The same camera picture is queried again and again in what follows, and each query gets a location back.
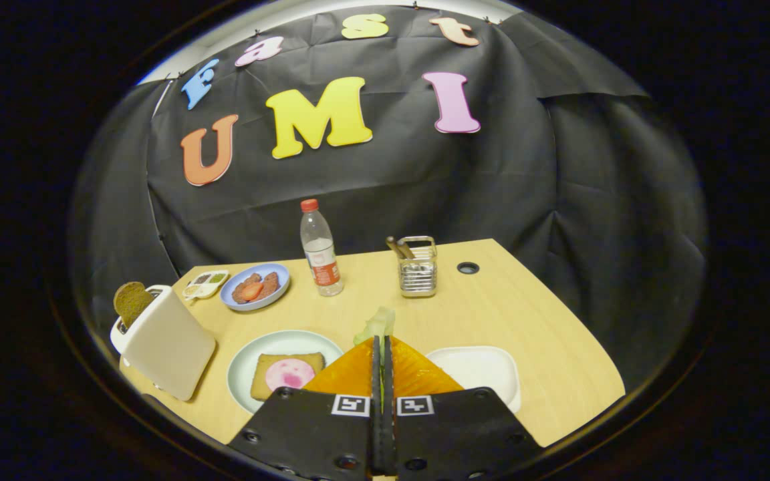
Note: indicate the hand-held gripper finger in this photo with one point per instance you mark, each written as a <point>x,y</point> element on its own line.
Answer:
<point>389,434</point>
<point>376,434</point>

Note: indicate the green lettuce leaf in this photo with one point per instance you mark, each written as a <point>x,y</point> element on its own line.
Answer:
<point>378,324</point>

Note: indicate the brown toast slice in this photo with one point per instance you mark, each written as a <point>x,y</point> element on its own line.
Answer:
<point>131,302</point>

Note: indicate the pink ham slice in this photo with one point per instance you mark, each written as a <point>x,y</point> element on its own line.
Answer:
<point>289,373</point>

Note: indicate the small white plate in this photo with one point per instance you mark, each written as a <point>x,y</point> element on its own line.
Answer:
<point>478,367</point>

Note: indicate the bread slice under ham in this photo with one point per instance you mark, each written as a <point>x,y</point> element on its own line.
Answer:
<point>261,384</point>

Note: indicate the pale green plate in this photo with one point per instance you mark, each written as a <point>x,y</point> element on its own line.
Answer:
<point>244,374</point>

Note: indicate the clear plastic water bottle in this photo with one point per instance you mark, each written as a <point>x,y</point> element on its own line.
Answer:
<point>321,260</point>

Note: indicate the blue plate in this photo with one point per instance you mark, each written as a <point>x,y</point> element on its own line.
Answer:
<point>283,277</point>

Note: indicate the brown meat patty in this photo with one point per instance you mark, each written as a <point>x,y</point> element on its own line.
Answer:
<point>240,294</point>
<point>270,284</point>

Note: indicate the black table grommet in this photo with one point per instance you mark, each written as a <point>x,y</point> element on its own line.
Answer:
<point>468,268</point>

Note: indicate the wooden utensils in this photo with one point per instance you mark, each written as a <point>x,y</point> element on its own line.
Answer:
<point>398,248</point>

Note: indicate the red tomato slice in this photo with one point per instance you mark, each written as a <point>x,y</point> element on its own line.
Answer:
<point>252,291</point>

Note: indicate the white toaster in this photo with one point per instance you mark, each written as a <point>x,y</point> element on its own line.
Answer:
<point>171,347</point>

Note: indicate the white divided condiment tray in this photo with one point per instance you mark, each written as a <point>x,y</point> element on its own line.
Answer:
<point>196,292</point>

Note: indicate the black backdrop cloth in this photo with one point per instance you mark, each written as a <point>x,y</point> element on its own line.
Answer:
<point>392,174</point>

